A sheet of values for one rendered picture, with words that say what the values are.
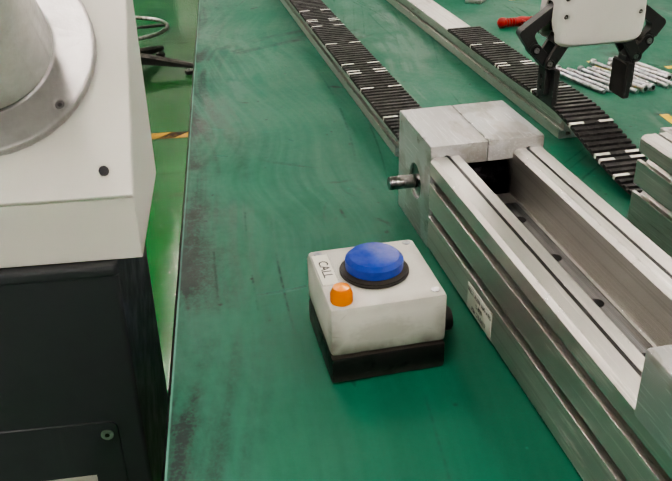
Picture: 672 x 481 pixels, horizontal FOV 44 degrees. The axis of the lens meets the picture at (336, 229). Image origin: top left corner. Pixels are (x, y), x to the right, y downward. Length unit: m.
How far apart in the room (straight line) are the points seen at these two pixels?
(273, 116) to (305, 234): 0.31
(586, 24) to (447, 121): 0.23
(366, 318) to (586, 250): 0.17
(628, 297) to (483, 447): 0.14
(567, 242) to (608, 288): 0.06
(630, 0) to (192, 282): 0.52
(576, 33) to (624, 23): 0.05
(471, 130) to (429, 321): 0.22
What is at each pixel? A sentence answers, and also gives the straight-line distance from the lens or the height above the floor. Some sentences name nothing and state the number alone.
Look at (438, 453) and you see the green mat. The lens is 0.52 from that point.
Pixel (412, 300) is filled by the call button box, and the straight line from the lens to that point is 0.54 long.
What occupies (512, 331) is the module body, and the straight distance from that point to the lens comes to 0.57.
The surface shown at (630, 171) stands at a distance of 0.87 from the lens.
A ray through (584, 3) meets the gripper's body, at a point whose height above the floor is 0.94.
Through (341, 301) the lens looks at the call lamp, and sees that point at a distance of 0.53.
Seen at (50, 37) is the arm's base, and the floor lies 0.95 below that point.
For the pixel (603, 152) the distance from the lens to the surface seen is 0.90.
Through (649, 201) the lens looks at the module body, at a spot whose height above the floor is 0.81.
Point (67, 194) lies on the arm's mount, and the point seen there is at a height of 0.84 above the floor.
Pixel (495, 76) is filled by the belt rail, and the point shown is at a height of 0.79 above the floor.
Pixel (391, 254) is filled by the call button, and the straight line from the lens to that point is 0.56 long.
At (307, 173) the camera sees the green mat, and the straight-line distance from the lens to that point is 0.86.
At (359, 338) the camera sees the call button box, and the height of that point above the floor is 0.81.
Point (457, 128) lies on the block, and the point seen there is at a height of 0.87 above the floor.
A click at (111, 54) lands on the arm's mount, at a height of 0.93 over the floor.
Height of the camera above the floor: 1.14
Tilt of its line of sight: 28 degrees down
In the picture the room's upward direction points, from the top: 1 degrees counter-clockwise
